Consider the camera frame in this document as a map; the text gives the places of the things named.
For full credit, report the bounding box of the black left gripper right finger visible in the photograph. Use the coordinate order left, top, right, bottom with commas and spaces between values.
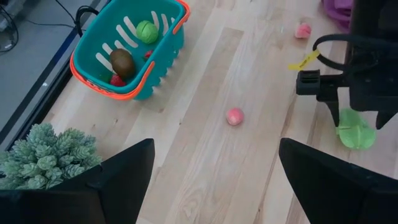
278, 138, 398, 224

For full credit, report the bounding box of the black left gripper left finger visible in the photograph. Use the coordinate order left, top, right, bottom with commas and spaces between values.
0, 138, 156, 224

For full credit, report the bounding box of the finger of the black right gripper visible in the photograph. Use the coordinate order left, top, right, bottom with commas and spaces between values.
375, 110, 398, 131
325, 100, 341, 128

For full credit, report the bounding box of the green toy starfruit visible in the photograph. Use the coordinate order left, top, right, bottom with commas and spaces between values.
335, 107, 377, 151

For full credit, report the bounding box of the pink toy peach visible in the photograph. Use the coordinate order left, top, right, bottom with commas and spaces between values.
294, 22, 313, 40
226, 107, 245, 127

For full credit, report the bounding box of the brown toy kiwi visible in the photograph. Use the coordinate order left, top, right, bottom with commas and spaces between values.
109, 48, 137, 80

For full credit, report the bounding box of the green toy cabbage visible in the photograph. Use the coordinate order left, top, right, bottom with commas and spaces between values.
136, 19, 160, 45

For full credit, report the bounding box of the potted green succulent plant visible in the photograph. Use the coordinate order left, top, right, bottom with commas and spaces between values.
0, 122, 103, 191

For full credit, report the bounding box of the purple cloth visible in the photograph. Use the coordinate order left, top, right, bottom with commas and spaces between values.
321, 0, 354, 32

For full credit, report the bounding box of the teal basket with orange rim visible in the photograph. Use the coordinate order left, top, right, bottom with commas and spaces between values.
69, 0, 192, 101

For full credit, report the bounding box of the yellow cable tag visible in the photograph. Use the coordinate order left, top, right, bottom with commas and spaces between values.
287, 49, 321, 72

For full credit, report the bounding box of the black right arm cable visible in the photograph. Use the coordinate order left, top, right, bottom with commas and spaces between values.
312, 33, 398, 73

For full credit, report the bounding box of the black metal table frame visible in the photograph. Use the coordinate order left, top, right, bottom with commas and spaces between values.
0, 0, 111, 152

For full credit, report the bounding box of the black coiled floor cable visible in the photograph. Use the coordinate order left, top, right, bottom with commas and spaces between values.
73, 5, 101, 34

